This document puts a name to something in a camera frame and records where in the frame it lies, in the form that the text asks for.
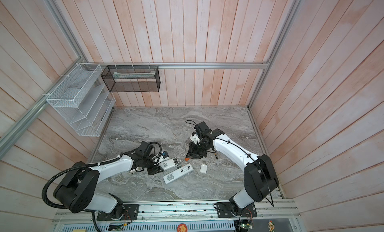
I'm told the white air conditioner remote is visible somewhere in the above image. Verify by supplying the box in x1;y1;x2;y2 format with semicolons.
159;158;179;171

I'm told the white AC remote battery cover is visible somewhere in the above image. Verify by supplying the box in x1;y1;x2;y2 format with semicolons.
200;164;208;174

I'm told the white TV remote control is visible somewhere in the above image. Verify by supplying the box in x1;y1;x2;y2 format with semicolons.
163;164;194;185

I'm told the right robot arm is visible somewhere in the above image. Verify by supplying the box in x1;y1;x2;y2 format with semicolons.
185;120;280;218

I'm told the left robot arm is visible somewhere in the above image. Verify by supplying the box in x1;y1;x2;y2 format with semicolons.
42;141;163;220

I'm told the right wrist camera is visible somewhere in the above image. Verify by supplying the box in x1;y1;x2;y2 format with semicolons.
190;132;201;145

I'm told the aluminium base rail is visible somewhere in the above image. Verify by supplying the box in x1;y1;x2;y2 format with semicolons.
52;199;301;225

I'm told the black wire mesh basket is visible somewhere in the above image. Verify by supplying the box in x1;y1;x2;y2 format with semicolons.
101;65;161;92

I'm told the white wire mesh shelf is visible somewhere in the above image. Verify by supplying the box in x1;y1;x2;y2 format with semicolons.
47;63;116;137

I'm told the horizontal aluminium frame rail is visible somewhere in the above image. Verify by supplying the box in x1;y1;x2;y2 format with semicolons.
99;62;270;69

